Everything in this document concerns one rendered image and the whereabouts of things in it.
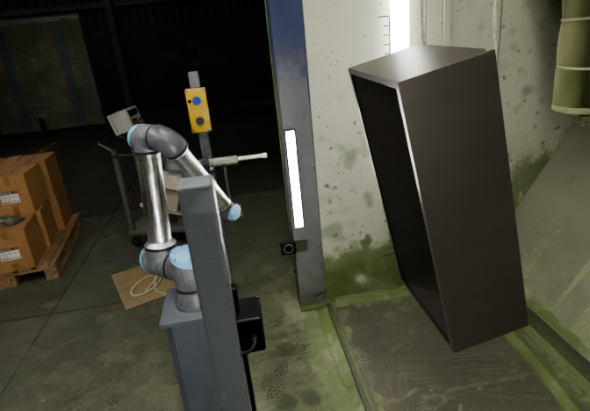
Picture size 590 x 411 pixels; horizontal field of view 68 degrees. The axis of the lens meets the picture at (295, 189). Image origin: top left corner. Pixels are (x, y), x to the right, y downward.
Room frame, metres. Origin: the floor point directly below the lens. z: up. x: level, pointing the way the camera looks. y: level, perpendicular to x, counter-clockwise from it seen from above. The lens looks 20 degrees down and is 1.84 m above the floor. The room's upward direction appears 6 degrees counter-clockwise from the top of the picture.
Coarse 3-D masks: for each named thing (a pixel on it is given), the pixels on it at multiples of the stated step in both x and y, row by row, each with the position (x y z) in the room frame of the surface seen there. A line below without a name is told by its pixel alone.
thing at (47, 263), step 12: (72, 216) 4.45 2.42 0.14; (72, 228) 4.12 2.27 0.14; (60, 240) 3.85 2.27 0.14; (72, 240) 4.09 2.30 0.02; (48, 252) 3.60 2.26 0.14; (60, 252) 3.58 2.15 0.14; (48, 264) 3.36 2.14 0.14; (60, 264) 3.48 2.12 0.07; (0, 276) 3.27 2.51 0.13; (12, 276) 3.29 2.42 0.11; (48, 276) 3.36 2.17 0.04; (60, 276) 3.40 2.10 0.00; (0, 288) 3.27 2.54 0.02
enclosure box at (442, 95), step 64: (384, 64) 1.87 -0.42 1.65; (448, 64) 1.51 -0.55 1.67; (384, 128) 2.09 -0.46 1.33; (448, 128) 1.50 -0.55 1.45; (384, 192) 2.09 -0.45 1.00; (448, 192) 1.50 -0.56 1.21; (512, 192) 1.53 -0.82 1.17; (448, 256) 1.50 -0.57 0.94; (512, 256) 1.54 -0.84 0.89; (448, 320) 1.51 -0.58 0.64; (512, 320) 1.55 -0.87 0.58
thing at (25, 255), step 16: (0, 224) 3.49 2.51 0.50; (16, 224) 3.45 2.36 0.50; (32, 224) 3.56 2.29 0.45; (0, 240) 3.29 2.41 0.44; (16, 240) 3.32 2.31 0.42; (32, 240) 3.45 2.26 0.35; (0, 256) 3.28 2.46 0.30; (16, 256) 3.31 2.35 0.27; (32, 256) 3.34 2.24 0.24; (0, 272) 3.27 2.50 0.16
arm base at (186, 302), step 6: (180, 294) 1.77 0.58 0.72; (186, 294) 1.76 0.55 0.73; (192, 294) 1.76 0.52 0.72; (180, 300) 1.77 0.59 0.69; (186, 300) 1.75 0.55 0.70; (192, 300) 1.75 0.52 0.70; (198, 300) 1.76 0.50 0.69; (180, 306) 1.76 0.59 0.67; (186, 306) 1.74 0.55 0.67; (192, 306) 1.74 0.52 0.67; (198, 306) 1.75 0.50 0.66; (186, 312) 1.74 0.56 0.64; (192, 312) 1.74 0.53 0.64
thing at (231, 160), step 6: (228, 156) 2.56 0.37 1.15; (234, 156) 2.54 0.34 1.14; (240, 156) 2.56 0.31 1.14; (246, 156) 2.56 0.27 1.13; (252, 156) 2.56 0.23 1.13; (258, 156) 2.56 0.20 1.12; (264, 156) 2.56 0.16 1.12; (210, 162) 2.52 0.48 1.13; (216, 162) 2.52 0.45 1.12; (222, 162) 2.53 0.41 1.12; (228, 162) 2.53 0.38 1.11; (234, 162) 2.54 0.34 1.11
